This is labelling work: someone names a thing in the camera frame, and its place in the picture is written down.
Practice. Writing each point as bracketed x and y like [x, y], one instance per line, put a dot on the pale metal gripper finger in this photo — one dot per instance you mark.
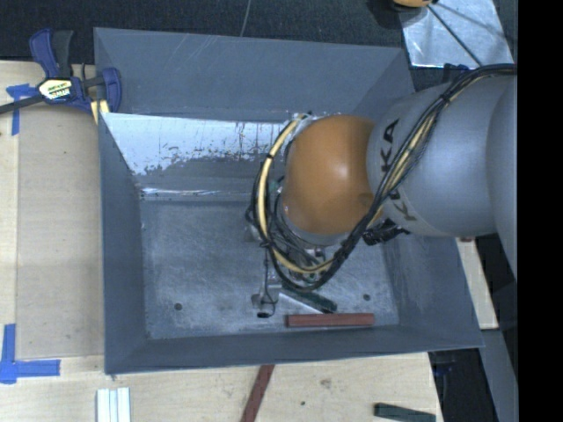
[298, 300]
[265, 296]

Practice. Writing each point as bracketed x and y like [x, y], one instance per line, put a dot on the red-brown flat block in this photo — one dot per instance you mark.
[257, 394]
[330, 320]

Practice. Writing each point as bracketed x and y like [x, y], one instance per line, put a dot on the grey metal bin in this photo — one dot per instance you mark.
[206, 257]

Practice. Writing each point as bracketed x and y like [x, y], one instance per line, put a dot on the dark green flat block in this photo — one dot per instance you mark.
[402, 412]

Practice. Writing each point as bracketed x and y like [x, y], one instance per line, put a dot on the pale wood board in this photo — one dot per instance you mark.
[57, 235]

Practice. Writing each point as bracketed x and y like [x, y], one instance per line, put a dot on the black cylinder on white bracket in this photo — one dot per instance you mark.
[382, 235]

